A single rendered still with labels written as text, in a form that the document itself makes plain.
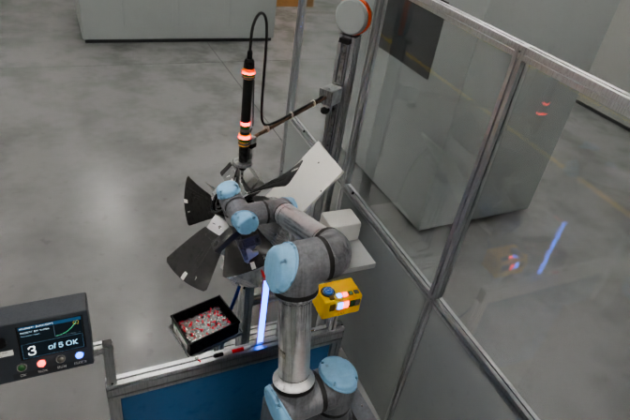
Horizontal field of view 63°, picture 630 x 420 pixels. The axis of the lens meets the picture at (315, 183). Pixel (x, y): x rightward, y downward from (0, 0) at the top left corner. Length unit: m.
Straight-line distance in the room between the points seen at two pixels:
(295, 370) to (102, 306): 2.15
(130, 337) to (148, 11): 4.98
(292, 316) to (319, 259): 0.17
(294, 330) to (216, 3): 6.45
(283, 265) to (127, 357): 2.02
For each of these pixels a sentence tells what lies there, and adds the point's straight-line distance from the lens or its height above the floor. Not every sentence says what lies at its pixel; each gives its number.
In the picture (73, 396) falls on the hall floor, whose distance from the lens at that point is 3.05.
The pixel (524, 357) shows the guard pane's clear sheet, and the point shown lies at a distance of 1.91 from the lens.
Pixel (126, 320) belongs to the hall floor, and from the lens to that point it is 3.32.
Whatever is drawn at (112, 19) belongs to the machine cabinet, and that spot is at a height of 0.32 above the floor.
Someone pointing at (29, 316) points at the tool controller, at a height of 1.25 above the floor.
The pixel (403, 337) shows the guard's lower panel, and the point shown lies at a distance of 2.48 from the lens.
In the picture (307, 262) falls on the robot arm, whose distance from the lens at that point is 1.24.
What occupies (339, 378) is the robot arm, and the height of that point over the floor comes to 1.24.
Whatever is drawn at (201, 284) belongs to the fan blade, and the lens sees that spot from 2.15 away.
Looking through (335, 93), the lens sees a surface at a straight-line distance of 2.30.
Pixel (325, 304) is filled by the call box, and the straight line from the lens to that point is 1.94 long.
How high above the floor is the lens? 2.45
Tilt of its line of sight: 33 degrees down
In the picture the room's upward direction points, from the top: 9 degrees clockwise
